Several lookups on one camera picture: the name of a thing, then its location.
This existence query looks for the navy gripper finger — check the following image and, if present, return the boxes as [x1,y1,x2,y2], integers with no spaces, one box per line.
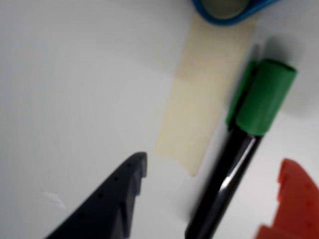
[43,152,148,239]

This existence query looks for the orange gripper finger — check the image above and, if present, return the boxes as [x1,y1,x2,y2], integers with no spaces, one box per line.
[253,158,319,239]

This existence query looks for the green marker with black barrel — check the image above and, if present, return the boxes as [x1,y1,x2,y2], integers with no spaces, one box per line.
[184,58,298,239]

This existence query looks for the long beige tape strip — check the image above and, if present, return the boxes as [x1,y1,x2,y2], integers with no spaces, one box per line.
[154,12,263,177]

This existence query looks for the blue handled scissors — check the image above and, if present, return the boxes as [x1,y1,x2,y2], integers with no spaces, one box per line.
[190,0,278,27]

